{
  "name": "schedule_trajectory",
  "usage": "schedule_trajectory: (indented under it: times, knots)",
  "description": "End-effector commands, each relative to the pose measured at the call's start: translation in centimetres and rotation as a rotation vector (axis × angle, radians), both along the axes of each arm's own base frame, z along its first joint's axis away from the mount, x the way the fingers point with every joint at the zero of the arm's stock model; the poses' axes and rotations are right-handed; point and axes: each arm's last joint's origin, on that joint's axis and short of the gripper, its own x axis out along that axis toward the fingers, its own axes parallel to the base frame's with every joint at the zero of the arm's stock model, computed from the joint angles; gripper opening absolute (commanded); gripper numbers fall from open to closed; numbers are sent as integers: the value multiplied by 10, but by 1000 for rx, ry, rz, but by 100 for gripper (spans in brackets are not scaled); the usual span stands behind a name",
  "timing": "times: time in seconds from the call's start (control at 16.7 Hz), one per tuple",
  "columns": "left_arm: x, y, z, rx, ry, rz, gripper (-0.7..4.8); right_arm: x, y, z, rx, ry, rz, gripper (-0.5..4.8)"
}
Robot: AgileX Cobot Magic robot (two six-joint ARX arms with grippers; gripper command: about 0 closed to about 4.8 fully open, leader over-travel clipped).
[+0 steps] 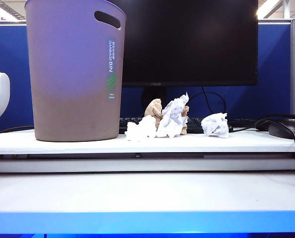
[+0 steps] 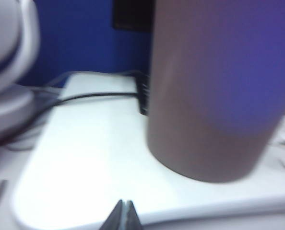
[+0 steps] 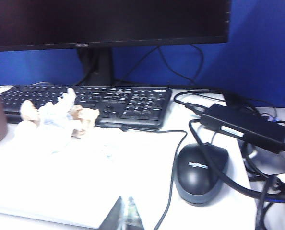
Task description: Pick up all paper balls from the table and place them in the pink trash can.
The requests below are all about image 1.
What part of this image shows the plain white tissue paper ball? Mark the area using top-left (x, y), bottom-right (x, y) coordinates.
top-left (124, 115), bottom-right (157, 142)

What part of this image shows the brown paper ball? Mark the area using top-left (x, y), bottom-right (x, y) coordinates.
top-left (144, 98), bottom-right (190, 136)

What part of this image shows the large printed white paper ball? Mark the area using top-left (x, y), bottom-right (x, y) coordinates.
top-left (155, 91), bottom-right (190, 139)

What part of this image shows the round white paper ball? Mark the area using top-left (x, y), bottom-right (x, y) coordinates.
top-left (201, 112), bottom-right (229, 139)

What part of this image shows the black monitor stand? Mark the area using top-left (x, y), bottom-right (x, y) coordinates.
top-left (141, 86), bottom-right (168, 111)

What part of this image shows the black computer keyboard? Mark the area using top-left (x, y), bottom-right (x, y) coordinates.
top-left (119, 117), bottom-right (234, 134)

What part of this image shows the black computer monitor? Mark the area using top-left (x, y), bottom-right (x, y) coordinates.
top-left (110, 0), bottom-right (259, 87)

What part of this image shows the grey plastic garbage bin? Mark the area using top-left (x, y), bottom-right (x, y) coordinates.
top-left (24, 0), bottom-right (127, 142)

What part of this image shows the blue office partition panel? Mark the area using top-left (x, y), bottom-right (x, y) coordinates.
top-left (0, 21), bottom-right (295, 132)

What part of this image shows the black computer mouse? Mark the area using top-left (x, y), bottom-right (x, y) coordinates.
top-left (268, 118), bottom-right (295, 139)

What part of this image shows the fluorescent ceiling light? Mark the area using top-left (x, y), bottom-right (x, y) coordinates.
top-left (0, 2), bottom-right (19, 22)
top-left (256, 0), bottom-right (281, 17)

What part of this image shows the black monitor cable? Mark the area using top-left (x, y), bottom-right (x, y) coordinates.
top-left (187, 86), bottom-right (227, 117)

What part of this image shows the black keyboard cable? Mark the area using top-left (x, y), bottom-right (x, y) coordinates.
top-left (226, 119), bottom-right (257, 132)

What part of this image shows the thin black desk cable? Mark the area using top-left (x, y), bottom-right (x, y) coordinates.
top-left (0, 125), bottom-right (35, 133)

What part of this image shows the grey metal partition post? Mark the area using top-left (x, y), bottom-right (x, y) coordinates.
top-left (290, 18), bottom-right (295, 115)

